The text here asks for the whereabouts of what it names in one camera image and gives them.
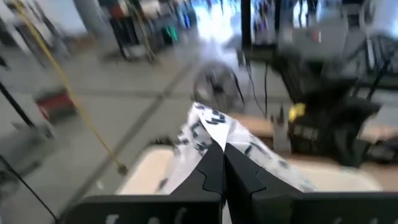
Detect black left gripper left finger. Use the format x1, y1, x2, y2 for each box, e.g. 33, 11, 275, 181
169, 140, 225, 200

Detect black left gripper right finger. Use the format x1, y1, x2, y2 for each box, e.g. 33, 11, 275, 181
224, 143, 303, 224

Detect white black-printed wipes pack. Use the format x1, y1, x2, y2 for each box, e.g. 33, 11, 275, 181
157, 101, 317, 195

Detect white perforated plastic basket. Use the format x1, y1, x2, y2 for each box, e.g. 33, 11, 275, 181
116, 144, 383, 195

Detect yellow tag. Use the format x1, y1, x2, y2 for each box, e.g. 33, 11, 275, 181
287, 102, 307, 123

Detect red and black box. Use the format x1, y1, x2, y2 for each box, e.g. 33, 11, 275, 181
34, 88, 78, 124

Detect yellow cable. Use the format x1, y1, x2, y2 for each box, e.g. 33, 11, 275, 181
12, 0, 129, 175

